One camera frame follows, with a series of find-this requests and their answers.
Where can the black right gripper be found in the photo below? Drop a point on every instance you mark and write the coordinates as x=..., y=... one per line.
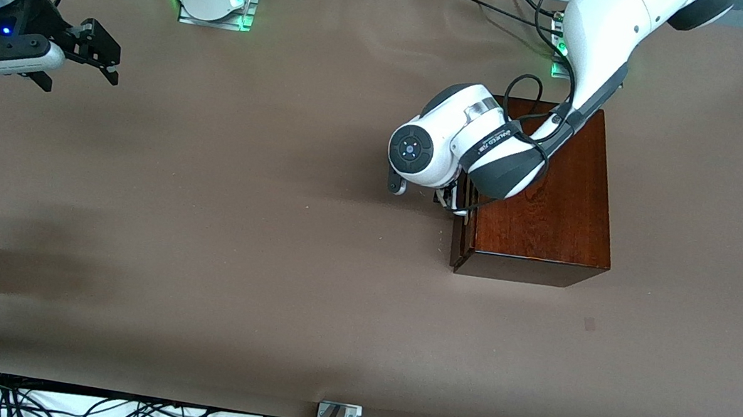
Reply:
x=39, y=19

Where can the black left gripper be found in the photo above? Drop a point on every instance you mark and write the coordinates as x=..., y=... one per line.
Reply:
x=448, y=196

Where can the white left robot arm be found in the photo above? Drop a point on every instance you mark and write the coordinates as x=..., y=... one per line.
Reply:
x=603, y=31

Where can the dark wooden drawer cabinet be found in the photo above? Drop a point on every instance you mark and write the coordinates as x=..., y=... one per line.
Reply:
x=558, y=211

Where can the brown paper table cover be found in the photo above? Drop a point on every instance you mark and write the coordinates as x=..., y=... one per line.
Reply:
x=229, y=254

